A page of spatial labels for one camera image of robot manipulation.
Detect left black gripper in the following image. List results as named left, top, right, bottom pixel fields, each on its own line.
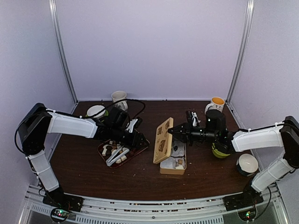
left=110, top=126, right=150, bottom=148

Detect right aluminium frame post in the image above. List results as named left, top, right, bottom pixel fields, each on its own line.
left=226, top=0, right=255, bottom=105

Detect lime green bowl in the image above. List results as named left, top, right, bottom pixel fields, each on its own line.
left=212, top=143, right=230, bottom=159

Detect patterned white mug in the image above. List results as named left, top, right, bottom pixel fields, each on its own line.
left=111, top=91, right=128, bottom=111

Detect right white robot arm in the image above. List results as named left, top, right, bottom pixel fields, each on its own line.
left=168, top=109, right=299, bottom=206

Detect bear print tin lid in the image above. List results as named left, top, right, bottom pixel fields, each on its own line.
left=153, top=117, right=173, bottom=164

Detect aluminium frame post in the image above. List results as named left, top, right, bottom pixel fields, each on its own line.
left=226, top=0, right=255, bottom=105
left=49, top=0, right=78, bottom=104

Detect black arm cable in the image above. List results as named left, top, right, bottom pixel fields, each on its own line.
left=88, top=98, right=147, bottom=122

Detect left aluminium frame post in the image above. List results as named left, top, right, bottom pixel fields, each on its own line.
left=49, top=0, right=78, bottom=104

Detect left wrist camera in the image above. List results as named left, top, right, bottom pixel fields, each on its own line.
left=126, top=117, right=143, bottom=133

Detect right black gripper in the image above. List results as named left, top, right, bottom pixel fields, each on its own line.
left=168, top=119, right=218, bottom=147

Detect beige tin box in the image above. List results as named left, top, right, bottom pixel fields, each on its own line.
left=160, top=139, right=186, bottom=175

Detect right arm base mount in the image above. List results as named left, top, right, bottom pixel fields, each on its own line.
left=223, top=193, right=264, bottom=222

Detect dark blue white bowl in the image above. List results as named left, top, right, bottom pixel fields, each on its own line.
left=236, top=154, right=259, bottom=177

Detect white handled metal tongs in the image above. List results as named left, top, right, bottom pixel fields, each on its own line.
left=106, top=146, right=130, bottom=167

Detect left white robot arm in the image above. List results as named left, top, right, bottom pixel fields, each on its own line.
left=14, top=103, right=149, bottom=207

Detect white paper cup liner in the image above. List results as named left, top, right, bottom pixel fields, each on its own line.
left=171, top=142, right=185, bottom=157
left=160, top=157, right=176, bottom=169

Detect dark red chocolate tray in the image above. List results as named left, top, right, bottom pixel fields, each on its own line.
left=97, top=140, right=150, bottom=168

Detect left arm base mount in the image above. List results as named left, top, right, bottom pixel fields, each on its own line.
left=43, top=195, right=84, bottom=224

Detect orange inside white mug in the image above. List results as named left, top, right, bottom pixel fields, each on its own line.
left=204, top=97, right=225, bottom=113

